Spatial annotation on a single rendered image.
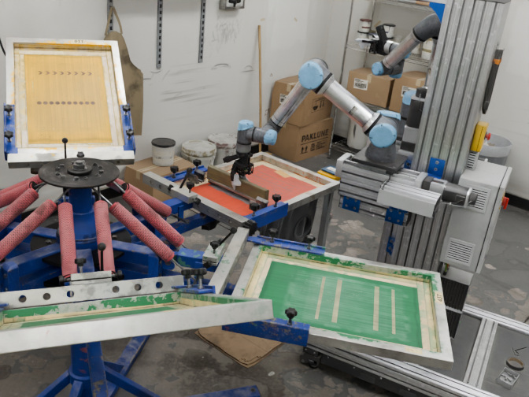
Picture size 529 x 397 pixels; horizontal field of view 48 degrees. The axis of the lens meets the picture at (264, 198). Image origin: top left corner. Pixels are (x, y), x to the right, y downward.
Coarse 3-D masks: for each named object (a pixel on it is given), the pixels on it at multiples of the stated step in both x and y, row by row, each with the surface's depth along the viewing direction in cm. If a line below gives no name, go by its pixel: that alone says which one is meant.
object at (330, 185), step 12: (264, 156) 355; (228, 168) 336; (288, 168) 345; (300, 168) 342; (180, 180) 309; (324, 180) 330; (312, 192) 311; (324, 192) 317; (288, 204) 295; (300, 204) 303
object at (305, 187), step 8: (296, 184) 328; (304, 184) 329; (296, 192) 318; (304, 192) 319; (224, 200) 300; (232, 200) 301; (240, 200) 302; (272, 200) 306; (280, 200) 307; (232, 208) 293; (240, 208) 294; (248, 208) 295
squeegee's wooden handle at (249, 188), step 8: (208, 168) 314; (216, 168) 312; (208, 176) 316; (216, 176) 312; (224, 176) 308; (224, 184) 309; (248, 184) 298; (256, 184) 297; (248, 192) 299; (256, 192) 296; (264, 192) 292
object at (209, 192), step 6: (252, 168) 344; (258, 168) 345; (264, 168) 346; (270, 168) 347; (246, 174) 335; (270, 174) 338; (276, 174) 339; (198, 186) 313; (204, 186) 314; (198, 192) 306; (204, 192) 307; (210, 192) 307; (216, 192) 308; (222, 192) 309; (210, 198) 300; (216, 198) 301; (222, 198) 302
